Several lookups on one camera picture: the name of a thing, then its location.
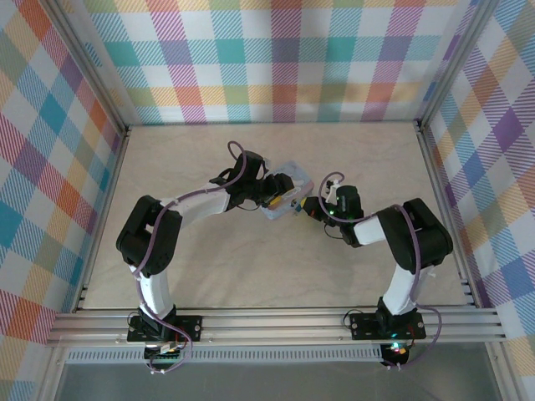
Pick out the grey slotted cable duct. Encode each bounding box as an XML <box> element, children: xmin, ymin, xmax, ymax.
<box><xmin>64</xmin><ymin>344</ymin><xmax>385</xmax><ymax>363</ymax></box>

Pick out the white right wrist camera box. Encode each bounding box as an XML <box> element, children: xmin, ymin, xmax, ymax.
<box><xmin>325</xmin><ymin>179</ymin><xmax>342</xmax><ymax>206</ymax></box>

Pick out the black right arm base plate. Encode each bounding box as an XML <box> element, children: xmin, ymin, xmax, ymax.
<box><xmin>349</xmin><ymin>312</ymin><xmax>427</xmax><ymax>340</ymax></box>

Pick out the aluminium side rail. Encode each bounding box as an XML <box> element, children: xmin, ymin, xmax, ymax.
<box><xmin>415</xmin><ymin>120</ymin><xmax>482</xmax><ymax>310</ymax></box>
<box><xmin>73</xmin><ymin>124</ymin><xmax>133</xmax><ymax>314</ymax></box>

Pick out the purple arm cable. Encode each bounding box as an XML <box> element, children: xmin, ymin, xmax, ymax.
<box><xmin>132</xmin><ymin>140</ymin><xmax>252</xmax><ymax>375</ymax></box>
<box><xmin>318</xmin><ymin>170</ymin><xmax>444</xmax><ymax>371</ymax></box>

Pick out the pastel blue cartoon tin box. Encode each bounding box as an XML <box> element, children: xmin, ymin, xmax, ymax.
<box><xmin>258</xmin><ymin>160</ymin><xmax>315</xmax><ymax>221</ymax></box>

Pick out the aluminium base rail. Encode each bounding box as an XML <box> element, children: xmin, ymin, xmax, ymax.
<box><xmin>45</xmin><ymin>307</ymin><xmax>509</xmax><ymax>346</ymax></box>

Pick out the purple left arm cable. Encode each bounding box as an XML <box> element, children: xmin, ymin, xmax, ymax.
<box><xmin>132</xmin><ymin>140</ymin><xmax>252</xmax><ymax>375</ymax></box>

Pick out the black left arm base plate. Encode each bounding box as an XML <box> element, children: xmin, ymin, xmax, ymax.
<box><xmin>126</xmin><ymin>315</ymin><xmax>204</xmax><ymax>343</ymax></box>

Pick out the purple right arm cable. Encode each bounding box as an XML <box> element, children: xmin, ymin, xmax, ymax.
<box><xmin>318</xmin><ymin>170</ymin><xmax>444</xmax><ymax>371</ymax></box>

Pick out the aluminium frame post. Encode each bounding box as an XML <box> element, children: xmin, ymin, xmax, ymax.
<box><xmin>417</xmin><ymin>0</ymin><xmax>498</xmax><ymax>130</ymax></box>
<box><xmin>48</xmin><ymin>0</ymin><xmax>131</xmax><ymax>143</ymax></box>

